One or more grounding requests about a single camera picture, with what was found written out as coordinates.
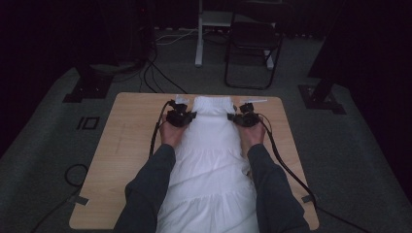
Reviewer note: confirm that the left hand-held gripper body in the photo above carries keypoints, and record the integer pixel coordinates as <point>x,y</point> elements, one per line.
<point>176,116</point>

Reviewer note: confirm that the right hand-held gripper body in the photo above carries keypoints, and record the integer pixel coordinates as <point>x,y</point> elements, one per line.
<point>247,118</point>

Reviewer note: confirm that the white skirt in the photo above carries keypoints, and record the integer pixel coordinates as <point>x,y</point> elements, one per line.
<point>210,168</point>

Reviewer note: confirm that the person's left hand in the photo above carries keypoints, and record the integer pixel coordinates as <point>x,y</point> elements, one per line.
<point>171,134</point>

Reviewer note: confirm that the person's right hand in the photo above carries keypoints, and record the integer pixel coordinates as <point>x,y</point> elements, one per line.
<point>252,137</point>

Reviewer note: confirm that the black stand base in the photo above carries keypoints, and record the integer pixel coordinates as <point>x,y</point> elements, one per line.
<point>89,87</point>
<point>320,97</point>

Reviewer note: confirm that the black folding chair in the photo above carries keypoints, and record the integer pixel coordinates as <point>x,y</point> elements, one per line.
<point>252,39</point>

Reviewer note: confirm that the white desk frame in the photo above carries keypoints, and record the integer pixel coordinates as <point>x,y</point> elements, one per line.
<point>199,42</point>

